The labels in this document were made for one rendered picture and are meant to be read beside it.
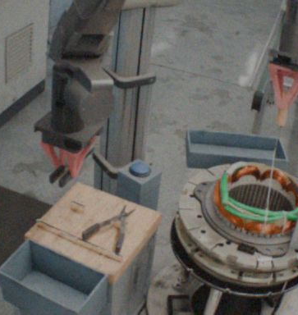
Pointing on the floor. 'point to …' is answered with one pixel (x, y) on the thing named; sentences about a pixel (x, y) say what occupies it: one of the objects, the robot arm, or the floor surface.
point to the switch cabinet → (16, 56)
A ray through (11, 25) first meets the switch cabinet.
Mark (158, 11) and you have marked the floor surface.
